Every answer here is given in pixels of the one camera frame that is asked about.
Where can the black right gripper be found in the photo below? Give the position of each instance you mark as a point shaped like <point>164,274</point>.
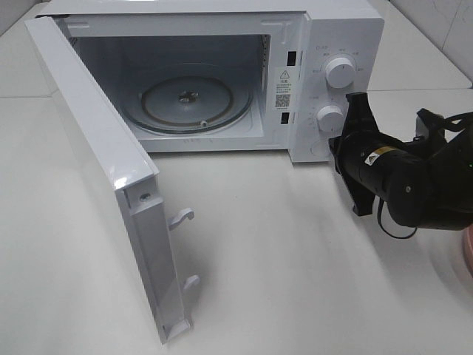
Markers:
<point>371,164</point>

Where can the round white door button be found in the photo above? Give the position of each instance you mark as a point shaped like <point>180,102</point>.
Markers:
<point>320,149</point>

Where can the pink round plate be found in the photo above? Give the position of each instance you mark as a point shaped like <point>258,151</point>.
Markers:
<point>468,248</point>

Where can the white microwave door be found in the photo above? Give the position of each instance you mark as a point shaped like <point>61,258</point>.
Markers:
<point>119,174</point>

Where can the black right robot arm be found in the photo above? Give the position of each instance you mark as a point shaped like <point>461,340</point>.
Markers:
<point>424,183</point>

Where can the lower white microwave knob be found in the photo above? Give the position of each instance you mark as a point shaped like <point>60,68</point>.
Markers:
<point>330,118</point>

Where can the white microwave knob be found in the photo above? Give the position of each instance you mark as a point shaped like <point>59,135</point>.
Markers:
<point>330,118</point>
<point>340,72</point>

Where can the upper white microwave knob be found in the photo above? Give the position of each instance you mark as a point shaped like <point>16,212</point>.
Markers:
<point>340,72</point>

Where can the white microwave oven body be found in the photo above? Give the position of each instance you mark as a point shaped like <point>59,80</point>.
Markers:
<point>281,48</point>

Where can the glass microwave turntable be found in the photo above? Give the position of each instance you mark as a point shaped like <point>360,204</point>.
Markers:
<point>186,98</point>

